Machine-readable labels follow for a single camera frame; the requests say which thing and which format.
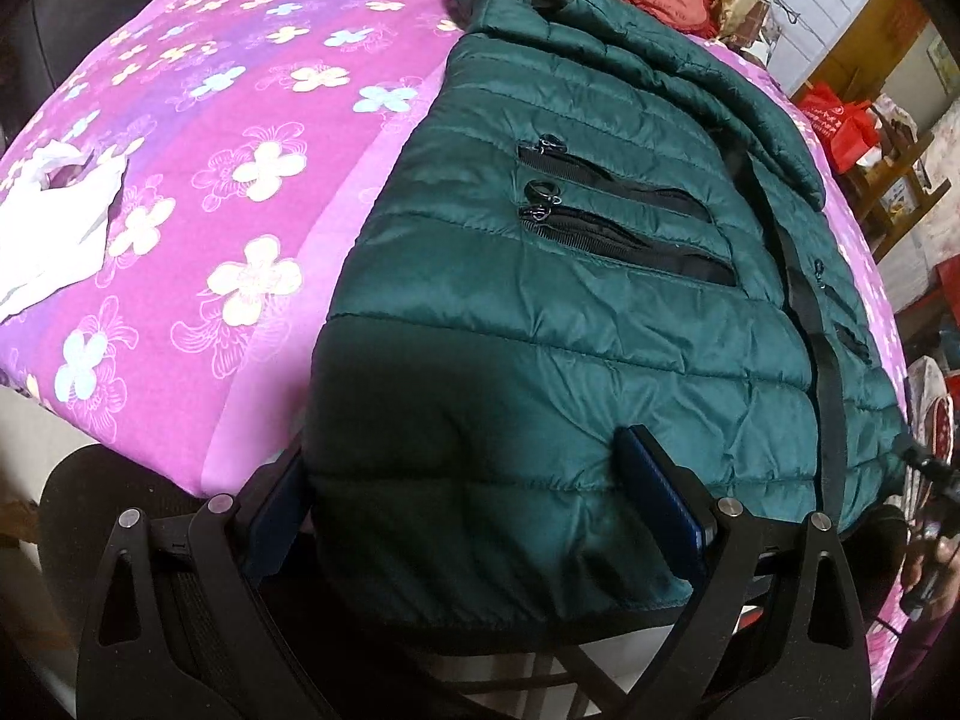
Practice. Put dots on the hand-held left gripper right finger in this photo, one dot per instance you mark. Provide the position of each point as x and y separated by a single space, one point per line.
667 499

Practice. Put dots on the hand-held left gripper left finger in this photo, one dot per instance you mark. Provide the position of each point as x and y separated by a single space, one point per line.
274 521

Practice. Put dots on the wooden chair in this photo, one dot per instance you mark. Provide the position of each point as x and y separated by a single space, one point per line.
896 180

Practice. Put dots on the person's right hand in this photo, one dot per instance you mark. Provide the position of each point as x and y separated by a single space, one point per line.
919 566

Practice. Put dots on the pink floral bed sheet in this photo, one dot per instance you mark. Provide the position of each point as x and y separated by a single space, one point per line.
225 105

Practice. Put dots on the red shopping bag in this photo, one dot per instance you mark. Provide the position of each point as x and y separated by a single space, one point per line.
840 124

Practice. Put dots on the dark green puffer jacket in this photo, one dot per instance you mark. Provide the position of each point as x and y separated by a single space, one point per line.
570 360

